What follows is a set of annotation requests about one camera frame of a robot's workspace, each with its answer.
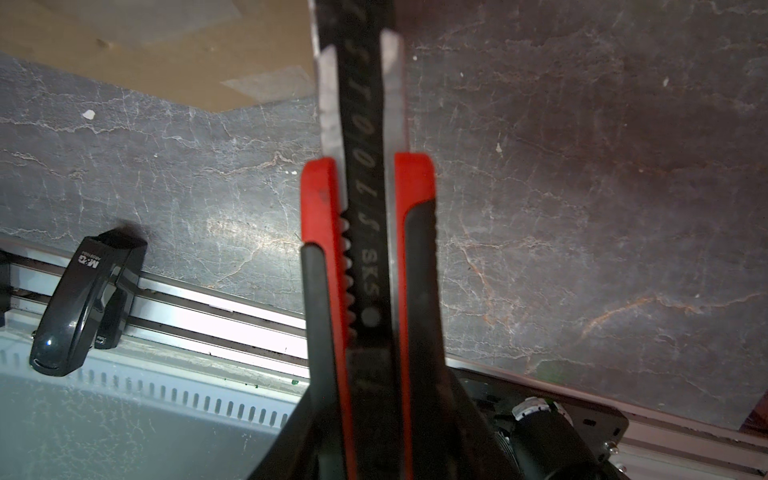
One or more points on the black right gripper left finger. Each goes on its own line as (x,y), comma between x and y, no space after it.
(292,455)

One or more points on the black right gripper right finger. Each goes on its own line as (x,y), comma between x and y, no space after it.
(473,450)

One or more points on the red black utility knife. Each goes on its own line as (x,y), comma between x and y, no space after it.
(379,387)

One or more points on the brown cardboard express box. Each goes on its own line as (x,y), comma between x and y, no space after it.
(212,55)

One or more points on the aluminium front rail frame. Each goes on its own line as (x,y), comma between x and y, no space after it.
(220,355)

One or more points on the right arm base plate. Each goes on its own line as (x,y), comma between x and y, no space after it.
(549,436)

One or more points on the black handle on rail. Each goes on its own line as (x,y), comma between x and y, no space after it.
(91,303)

